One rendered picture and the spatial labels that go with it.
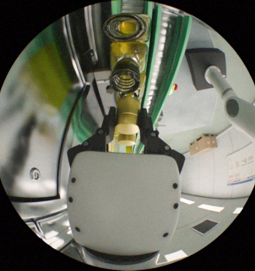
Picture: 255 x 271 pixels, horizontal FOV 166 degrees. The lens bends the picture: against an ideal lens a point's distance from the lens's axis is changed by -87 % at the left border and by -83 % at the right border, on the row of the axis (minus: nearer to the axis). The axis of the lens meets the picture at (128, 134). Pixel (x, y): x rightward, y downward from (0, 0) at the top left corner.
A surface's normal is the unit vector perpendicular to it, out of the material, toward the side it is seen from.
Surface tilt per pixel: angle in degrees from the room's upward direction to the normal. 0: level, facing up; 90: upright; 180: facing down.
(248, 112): 95
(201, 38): 0
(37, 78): 90
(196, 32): 0
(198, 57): 1
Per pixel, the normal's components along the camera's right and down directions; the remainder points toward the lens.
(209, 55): -0.06, 0.92
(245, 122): -0.99, 0.09
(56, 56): 1.00, 0.04
